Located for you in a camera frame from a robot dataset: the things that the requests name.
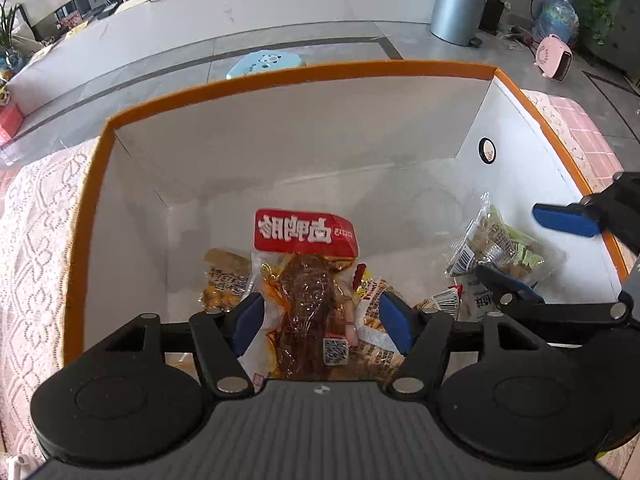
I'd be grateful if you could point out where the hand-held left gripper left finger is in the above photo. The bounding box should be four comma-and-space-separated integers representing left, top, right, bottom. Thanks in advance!
92, 292, 266, 396

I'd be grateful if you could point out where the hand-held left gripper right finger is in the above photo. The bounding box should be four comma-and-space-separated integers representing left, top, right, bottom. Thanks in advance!
378, 290, 556, 396

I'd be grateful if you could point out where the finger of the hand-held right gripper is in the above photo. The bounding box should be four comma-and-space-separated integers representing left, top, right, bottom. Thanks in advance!
532, 172, 640, 256
472, 262, 635, 346

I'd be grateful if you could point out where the orange snack packet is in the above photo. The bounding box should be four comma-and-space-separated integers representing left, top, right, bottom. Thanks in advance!
350, 265, 406, 376

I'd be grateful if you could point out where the yellow snack packet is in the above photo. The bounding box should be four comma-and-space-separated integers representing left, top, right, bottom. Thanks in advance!
202, 249, 253, 313

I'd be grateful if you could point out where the white red snack packet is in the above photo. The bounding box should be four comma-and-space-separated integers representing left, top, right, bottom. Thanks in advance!
415, 280, 496, 322

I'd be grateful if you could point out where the clear green snack packet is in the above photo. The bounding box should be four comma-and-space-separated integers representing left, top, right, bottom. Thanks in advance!
447, 192, 566, 281

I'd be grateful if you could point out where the red-label clear meat packet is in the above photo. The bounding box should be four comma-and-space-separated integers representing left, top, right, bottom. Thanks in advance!
250, 208, 361, 381

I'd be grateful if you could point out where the orange cardboard box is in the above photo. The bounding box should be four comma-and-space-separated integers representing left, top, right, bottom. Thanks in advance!
62, 60, 631, 396

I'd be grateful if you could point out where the pink checked mat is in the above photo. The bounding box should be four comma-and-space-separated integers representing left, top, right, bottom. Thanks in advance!
520, 90, 626, 196

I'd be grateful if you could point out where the pink space heater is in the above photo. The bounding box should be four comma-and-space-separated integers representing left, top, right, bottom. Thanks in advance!
534, 34, 573, 81

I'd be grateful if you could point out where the grey dresser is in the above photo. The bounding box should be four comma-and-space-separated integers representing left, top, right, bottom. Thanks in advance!
580, 0, 640, 76

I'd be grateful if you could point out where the blue water jug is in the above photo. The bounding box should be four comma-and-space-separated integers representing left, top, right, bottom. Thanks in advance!
535, 0, 581, 46

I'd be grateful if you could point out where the blue-grey trash can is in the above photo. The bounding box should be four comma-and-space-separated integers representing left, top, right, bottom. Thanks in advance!
430, 0, 493, 46

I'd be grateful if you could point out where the light blue stool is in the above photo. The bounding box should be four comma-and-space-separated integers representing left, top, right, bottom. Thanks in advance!
225, 49, 306, 80

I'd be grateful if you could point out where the white TV cabinet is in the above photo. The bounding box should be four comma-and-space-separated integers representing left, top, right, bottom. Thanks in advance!
10, 0, 441, 116

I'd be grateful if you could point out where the pink cardboard box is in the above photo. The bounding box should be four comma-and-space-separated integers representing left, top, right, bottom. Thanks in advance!
0, 105, 26, 146

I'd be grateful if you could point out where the green plant in glass vase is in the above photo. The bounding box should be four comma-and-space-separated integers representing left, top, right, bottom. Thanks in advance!
0, 0, 26, 71

